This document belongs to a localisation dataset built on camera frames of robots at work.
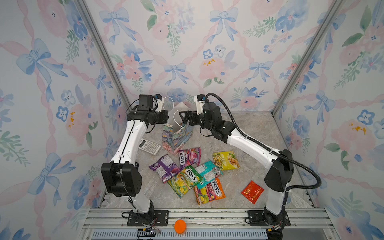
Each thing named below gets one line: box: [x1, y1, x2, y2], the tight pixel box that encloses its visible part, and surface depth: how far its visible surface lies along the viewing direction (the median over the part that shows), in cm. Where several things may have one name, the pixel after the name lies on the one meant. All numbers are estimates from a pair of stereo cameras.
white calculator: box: [138, 138, 161, 155], surface depth 100 cm
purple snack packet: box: [148, 154, 180, 184], surface depth 90 cm
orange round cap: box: [174, 219, 187, 234], surface depth 65 cm
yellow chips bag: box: [212, 151, 240, 171], surface depth 94 cm
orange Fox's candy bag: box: [206, 177, 226, 202], surface depth 82 cm
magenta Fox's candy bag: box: [178, 147, 202, 169], surface depth 94 cm
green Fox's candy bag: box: [167, 165, 203, 199], surface depth 85 cm
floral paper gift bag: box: [162, 121, 194, 155], surface depth 85 cm
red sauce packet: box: [240, 180, 265, 205], surface depth 83 cm
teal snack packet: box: [194, 160, 223, 190], surface depth 87 cm
